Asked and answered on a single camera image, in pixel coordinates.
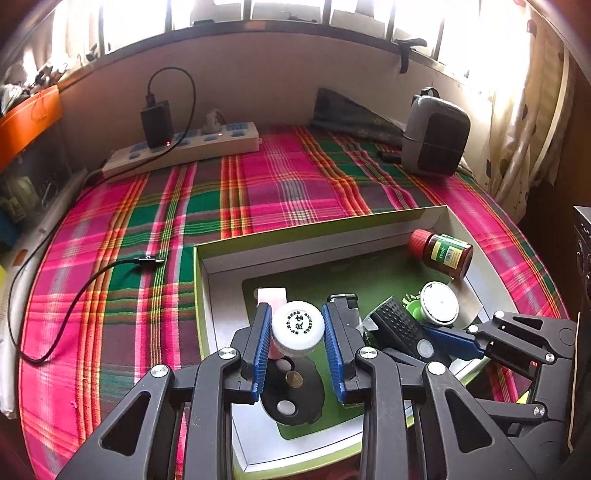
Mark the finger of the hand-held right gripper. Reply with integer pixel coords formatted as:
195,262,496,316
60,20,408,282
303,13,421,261
424,311,579,371
480,400,568,440

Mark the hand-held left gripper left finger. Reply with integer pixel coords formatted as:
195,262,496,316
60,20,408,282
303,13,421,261
55,302,273,480

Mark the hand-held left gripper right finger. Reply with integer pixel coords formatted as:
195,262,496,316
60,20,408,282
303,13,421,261
322,302,539,480

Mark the green jar with white lid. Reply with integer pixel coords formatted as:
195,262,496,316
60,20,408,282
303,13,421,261
406,281,461,326

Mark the white bottle cap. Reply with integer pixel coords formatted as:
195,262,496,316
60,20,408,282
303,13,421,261
270,301,324,360

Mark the black grid-textured lighter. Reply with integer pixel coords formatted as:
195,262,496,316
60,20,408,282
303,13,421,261
364,296,435,361

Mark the green cardboard box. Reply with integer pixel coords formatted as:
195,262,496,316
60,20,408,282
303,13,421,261
193,205,520,480

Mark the red-capped brown medicine bottle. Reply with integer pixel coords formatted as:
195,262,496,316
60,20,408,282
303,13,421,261
409,229,474,280

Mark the black oval key fob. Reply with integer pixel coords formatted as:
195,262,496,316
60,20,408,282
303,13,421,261
261,353,327,426

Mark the small white box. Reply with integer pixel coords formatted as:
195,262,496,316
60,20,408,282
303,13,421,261
257,287,288,308

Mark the pink green plaid blanket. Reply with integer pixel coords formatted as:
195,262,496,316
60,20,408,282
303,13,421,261
16,122,566,480

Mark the white power strip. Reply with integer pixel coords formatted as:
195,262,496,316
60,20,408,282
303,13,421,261
102,121,260,182

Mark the white plug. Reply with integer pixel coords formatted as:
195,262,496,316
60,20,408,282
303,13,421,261
203,108,227,135

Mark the dark folded cloth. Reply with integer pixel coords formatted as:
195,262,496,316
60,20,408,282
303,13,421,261
310,87,410,149

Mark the cream dotted curtain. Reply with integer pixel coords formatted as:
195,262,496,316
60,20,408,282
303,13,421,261
488,9,579,219

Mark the black charger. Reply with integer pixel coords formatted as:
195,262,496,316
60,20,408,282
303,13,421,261
140,95,174,149

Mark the white plastic mailer bag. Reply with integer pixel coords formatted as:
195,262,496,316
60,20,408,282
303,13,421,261
0,168,89,419

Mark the clear storage container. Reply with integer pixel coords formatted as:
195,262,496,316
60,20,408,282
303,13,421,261
0,134,71,251

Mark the orange box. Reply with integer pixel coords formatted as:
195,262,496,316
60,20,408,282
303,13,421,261
0,85,64,160

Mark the black charging cable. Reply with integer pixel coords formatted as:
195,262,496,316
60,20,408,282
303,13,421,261
9,68,197,363

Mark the black strap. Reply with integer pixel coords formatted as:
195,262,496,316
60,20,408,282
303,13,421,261
396,39,428,74

